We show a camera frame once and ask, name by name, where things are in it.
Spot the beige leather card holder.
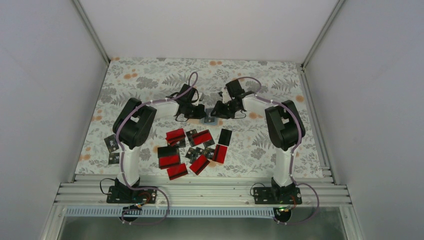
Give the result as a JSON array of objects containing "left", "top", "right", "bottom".
[{"left": 199, "top": 108, "right": 219, "bottom": 126}]

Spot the black logo card bottom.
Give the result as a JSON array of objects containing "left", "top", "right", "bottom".
[{"left": 203, "top": 108, "right": 217, "bottom": 125}]

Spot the black card by left arm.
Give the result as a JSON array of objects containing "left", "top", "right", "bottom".
[{"left": 108, "top": 152, "right": 120, "bottom": 165}]

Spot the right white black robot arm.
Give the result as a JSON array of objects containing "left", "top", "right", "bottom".
[{"left": 211, "top": 79, "right": 306, "bottom": 204}]

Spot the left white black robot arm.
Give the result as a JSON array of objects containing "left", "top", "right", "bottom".
[{"left": 112, "top": 84, "right": 206, "bottom": 203}]

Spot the plain black card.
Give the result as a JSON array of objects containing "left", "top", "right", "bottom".
[{"left": 218, "top": 128, "right": 233, "bottom": 147}]

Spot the red black card centre top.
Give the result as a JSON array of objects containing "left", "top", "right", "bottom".
[{"left": 186, "top": 129, "right": 215, "bottom": 148}]

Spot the red card upper left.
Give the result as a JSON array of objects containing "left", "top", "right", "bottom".
[{"left": 165, "top": 128, "right": 186, "bottom": 146}]

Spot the red card right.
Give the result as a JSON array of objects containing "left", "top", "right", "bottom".
[{"left": 212, "top": 144, "right": 228, "bottom": 164}]

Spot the black chip cards cluster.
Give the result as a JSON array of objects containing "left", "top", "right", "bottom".
[{"left": 185, "top": 147, "right": 215, "bottom": 164}]

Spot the black red card left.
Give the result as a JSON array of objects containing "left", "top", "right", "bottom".
[{"left": 157, "top": 146, "right": 181, "bottom": 170}]

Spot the red card bottom centre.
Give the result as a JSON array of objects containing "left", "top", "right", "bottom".
[{"left": 189, "top": 155, "right": 210, "bottom": 175}]

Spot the red card bottom left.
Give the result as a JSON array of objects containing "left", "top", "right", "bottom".
[{"left": 167, "top": 163, "right": 188, "bottom": 181}]

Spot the floral patterned table mat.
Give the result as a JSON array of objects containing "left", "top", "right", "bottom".
[{"left": 75, "top": 57, "right": 324, "bottom": 179}]

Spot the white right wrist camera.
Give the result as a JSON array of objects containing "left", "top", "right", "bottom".
[{"left": 218, "top": 89, "right": 232, "bottom": 104}]

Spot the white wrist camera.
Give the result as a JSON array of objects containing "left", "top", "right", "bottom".
[
  {"left": 218, "top": 89, "right": 232, "bottom": 104},
  {"left": 197, "top": 93, "right": 204, "bottom": 105}
]

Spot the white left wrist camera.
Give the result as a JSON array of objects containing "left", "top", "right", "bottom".
[{"left": 197, "top": 93, "right": 204, "bottom": 105}]

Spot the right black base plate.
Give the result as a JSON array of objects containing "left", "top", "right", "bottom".
[{"left": 253, "top": 187, "right": 303, "bottom": 205}]

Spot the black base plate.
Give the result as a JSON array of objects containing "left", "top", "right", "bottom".
[
  {"left": 253, "top": 187, "right": 303, "bottom": 205},
  {"left": 106, "top": 186, "right": 157, "bottom": 204}
]

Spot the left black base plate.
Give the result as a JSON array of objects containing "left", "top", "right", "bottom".
[{"left": 106, "top": 186, "right": 157, "bottom": 204}]

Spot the aluminium rail frame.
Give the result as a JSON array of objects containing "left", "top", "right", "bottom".
[{"left": 41, "top": 171, "right": 363, "bottom": 240}]

